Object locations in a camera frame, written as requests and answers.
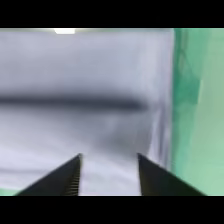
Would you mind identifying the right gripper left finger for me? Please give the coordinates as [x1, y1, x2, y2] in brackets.
[14, 152, 83, 197]

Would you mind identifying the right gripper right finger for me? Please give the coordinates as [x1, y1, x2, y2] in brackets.
[137, 152, 208, 197]

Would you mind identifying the purple garment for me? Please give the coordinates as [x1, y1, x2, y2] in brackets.
[0, 31, 175, 197]

